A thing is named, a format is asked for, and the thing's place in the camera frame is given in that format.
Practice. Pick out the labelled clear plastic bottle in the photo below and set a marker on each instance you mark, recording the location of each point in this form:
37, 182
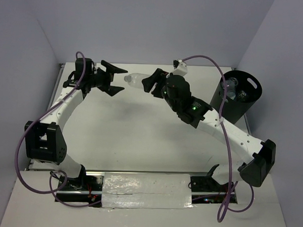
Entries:
230, 89

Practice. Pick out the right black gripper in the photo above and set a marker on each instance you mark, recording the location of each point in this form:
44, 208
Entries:
158, 75

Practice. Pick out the black cylindrical bin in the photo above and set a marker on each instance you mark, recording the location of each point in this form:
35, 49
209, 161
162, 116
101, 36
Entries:
233, 110

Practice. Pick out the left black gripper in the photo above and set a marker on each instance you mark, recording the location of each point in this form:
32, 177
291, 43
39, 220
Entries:
111, 90

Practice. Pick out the silver foil covered block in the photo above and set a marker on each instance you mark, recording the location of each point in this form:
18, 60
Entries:
147, 191

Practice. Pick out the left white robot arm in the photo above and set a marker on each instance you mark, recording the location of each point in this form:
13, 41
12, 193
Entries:
44, 139

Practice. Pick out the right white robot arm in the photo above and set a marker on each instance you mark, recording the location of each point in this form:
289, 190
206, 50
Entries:
256, 156

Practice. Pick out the metal base rail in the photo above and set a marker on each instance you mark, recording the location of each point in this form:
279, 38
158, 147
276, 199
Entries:
203, 192

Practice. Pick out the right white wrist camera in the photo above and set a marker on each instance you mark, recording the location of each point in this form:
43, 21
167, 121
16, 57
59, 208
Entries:
180, 68

